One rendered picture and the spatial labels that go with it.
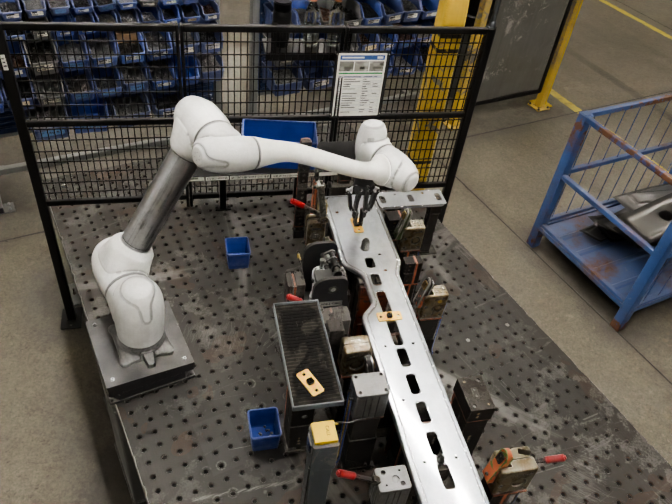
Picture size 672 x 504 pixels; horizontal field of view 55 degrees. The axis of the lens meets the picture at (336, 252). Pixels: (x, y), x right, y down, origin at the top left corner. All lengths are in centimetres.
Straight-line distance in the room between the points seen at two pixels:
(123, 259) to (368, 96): 124
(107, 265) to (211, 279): 54
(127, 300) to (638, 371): 269
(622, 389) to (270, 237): 198
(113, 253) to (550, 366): 164
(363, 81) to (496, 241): 178
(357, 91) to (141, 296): 127
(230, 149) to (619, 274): 272
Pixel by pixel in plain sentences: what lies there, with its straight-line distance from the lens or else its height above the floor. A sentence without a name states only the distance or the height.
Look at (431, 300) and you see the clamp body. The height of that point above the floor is 102.
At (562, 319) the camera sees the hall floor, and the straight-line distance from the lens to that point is 387.
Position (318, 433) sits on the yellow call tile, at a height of 116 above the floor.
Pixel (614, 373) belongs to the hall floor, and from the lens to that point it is 374.
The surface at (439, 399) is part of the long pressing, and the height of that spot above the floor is 100.
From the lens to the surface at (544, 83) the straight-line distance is 574.
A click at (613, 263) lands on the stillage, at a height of 17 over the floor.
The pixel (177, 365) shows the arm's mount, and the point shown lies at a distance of 228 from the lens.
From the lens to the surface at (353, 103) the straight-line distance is 282.
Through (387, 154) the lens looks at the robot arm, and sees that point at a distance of 213.
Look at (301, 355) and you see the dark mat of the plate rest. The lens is 182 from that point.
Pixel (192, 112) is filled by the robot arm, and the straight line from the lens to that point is 202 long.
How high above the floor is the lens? 259
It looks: 42 degrees down
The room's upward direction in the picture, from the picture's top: 8 degrees clockwise
